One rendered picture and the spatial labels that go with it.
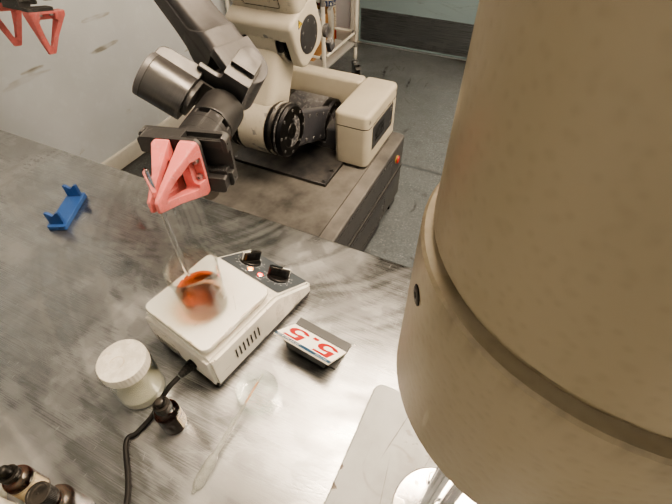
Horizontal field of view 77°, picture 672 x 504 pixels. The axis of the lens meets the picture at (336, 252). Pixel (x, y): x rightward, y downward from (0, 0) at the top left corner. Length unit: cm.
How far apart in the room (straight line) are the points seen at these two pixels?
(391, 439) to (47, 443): 42
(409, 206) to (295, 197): 71
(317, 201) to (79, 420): 100
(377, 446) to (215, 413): 21
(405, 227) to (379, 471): 145
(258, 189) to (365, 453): 112
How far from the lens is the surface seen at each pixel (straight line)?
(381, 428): 56
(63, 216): 94
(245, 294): 58
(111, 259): 82
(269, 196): 147
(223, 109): 57
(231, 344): 56
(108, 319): 74
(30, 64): 216
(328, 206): 141
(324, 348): 60
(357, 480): 54
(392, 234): 185
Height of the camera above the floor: 129
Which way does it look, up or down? 47 degrees down
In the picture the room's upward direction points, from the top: 1 degrees counter-clockwise
